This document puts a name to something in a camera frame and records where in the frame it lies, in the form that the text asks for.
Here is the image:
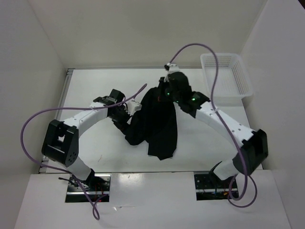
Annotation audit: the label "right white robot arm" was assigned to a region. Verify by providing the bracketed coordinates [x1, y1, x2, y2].
[158, 72, 268, 187]

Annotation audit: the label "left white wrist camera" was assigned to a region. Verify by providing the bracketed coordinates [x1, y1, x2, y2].
[127, 100, 142, 116]

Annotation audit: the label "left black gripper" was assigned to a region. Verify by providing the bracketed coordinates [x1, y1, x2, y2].
[109, 105, 139, 137]

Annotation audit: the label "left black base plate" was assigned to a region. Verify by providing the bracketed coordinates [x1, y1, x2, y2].
[59, 175, 111, 203]

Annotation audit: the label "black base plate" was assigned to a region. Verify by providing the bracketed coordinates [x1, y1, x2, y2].
[59, 175, 111, 203]
[194, 171, 232, 201]

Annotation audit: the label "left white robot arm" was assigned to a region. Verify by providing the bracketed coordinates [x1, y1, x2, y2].
[41, 89, 130, 191]

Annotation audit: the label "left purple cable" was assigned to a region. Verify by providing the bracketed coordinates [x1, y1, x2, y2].
[20, 83, 148, 220]

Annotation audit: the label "white perforated plastic basket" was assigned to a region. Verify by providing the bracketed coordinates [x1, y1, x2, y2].
[200, 53, 253, 99]

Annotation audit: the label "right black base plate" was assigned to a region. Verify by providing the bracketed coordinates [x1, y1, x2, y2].
[194, 171, 232, 201]

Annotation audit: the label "black shorts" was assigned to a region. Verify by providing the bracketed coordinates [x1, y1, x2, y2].
[122, 87, 178, 160]

